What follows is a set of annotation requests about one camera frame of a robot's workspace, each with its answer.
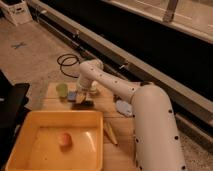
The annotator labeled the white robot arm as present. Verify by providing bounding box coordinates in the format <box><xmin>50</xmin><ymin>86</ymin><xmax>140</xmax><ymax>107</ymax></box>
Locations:
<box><xmin>76</xmin><ymin>60</ymin><xmax>187</xmax><ymax>171</ymax></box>

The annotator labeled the white cardboard box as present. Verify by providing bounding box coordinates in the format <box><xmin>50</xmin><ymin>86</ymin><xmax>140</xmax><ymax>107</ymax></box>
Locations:
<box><xmin>0</xmin><ymin>0</ymin><xmax>32</xmax><ymax>26</ymax></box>

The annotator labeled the green toy cucumber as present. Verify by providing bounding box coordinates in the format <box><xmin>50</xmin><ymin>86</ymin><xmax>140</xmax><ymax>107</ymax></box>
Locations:
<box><xmin>74</xmin><ymin>100</ymin><xmax>94</xmax><ymax>107</ymax></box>

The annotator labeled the yellow plastic tub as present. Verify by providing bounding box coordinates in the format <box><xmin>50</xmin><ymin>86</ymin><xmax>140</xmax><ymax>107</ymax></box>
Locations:
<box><xmin>5</xmin><ymin>110</ymin><xmax>103</xmax><ymax>171</ymax></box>

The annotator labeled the blue sponge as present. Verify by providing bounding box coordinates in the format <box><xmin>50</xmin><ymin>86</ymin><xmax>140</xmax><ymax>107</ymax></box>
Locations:
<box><xmin>67</xmin><ymin>92</ymin><xmax>77</xmax><ymax>102</ymax></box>

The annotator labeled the white lidded cup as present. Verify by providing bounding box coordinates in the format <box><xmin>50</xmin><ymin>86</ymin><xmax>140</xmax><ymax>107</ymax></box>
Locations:
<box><xmin>90</xmin><ymin>81</ymin><xmax>99</xmax><ymax>94</ymax></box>

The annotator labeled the black chair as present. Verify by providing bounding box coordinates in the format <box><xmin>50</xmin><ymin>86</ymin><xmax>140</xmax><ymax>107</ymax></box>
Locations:
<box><xmin>0</xmin><ymin>69</ymin><xmax>30</xmax><ymax>168</ymax></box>

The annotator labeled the black cable loop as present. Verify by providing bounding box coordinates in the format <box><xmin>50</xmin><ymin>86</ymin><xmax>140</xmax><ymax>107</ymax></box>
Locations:
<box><xmin>56</xmin><ymin>53</ymin><xmax>83</xmax><ymax>80</ymax></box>

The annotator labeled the green plastic cup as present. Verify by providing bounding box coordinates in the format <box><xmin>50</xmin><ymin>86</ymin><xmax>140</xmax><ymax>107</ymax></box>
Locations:
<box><xmin>56</xmin><ymin>83</ymin><xmax>68</xmax><ymax>98</ymax></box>

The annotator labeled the light blue cloth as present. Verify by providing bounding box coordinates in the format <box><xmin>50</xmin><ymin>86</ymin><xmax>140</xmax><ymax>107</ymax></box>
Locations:
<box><xmin>115</xmin><ymin>100</ymin><xmax>132</xmax><ymax>117</ymax></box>

